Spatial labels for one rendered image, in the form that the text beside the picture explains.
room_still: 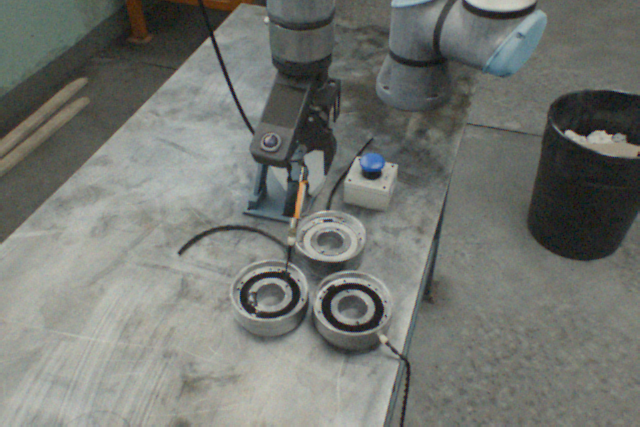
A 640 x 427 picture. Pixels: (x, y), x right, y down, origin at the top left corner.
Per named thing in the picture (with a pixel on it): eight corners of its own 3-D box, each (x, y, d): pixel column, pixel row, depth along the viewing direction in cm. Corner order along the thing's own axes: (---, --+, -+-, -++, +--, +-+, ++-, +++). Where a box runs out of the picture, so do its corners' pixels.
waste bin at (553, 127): (633, 282, 197) (690, 168, 169) (511, 253, 206) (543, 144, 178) (630, 207, 222) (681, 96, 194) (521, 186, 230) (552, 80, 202)
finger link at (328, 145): (340, 170, 84) (333, 113, 78) (336, 178, 82) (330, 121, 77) (305, 167, 85) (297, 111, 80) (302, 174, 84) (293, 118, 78)
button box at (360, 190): (386, 212, 102) (388, 189, 99) (343, 203, 104) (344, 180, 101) (397, 181, 108) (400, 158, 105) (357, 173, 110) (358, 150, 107)
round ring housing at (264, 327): (285, 353, 83) (285, 333, 80) (216, 322, 86) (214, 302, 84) (322, 295, 90) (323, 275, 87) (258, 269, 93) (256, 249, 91)
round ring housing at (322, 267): (370, 279, 92) (371, 259, 89) (296, 283, 91) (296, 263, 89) (360, 227, 100) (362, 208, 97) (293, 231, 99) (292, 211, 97)
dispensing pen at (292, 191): (270, 277, 87) (290, 154, 84) (280, 270, 91) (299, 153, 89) (286, 280, 86) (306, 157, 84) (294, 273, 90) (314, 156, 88)
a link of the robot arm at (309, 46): (324, 35, 69) (252, 24, 71) (323, 73, 72) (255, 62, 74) (343, 4, 74) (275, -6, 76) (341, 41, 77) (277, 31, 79)
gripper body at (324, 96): (342, 118, 86) (345, 34, 78) (323, 156, 80) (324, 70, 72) (288, 108, 87) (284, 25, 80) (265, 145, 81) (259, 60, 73)
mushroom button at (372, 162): (379, 193, 102) (381, 168, 99) (355, 187, 103) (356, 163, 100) (385, 177, 105) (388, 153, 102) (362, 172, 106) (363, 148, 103)
